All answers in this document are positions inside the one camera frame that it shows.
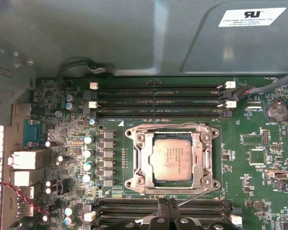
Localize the open black PC case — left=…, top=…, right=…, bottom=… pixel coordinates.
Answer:
left=0, top=0, right=288, bottom=230

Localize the white printed sticker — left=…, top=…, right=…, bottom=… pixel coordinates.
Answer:
left=218, top=7, right=288, bottom=28

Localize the green motherboard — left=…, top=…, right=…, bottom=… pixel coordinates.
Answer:
left=14, top=76, right=288, bottom=230

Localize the silver USB port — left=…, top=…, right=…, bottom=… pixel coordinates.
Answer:
left=265, top=168, right=288, bottom=181

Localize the silver coin battery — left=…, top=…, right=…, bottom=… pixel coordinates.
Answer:
left=265, top=100, right=288, bottom=122

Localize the red and black wire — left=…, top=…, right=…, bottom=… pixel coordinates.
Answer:
left=0, top=181, right=51, bottom=215

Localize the metal locking lever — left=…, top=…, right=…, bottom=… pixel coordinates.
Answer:
left=176, top=188, right=211, bottom=208
left=134, top=122, right=207, bottom=132

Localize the silver port housing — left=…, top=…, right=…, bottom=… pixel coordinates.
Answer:
left=7, top=150, right=51, bottom=171
left=11, top=170, right=43, bottom=187

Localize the black cable loop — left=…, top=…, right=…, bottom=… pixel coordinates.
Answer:
left=56, top=56, right=115, bottom=83

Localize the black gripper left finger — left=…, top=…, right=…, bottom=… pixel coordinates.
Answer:
left=114, top=197, right=171, bottom=230

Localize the CPU with silver top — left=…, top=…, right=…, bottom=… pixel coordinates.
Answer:
left=152, top=138, right=195, bottom=182

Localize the metal socket cover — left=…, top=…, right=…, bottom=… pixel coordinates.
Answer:
left=145, top=130, right=212, bottom=195

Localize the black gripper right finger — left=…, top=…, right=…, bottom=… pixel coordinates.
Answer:
left=170, top=197, right=242, bottom=230

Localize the CPU socket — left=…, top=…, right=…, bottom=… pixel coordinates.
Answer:
left=124, top=122, right=222, bottom=196

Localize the dark cable bundle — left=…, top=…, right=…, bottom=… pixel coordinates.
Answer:
left=232, top=71, right=288, bottom=103

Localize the black RAM slot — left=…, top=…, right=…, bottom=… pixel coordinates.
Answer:
left=90, top=92, right=232, bottom=101
left=91, top=217, right=233, bottom=227
left=95, top=110, right=232, bottom=118
left=93, top=207, right=233, bottom=216
left=89, top=82, right=237, bottom=92
left=95, top=197, right=232, bottom=207
left=88, top=102, right=237, bottom=110

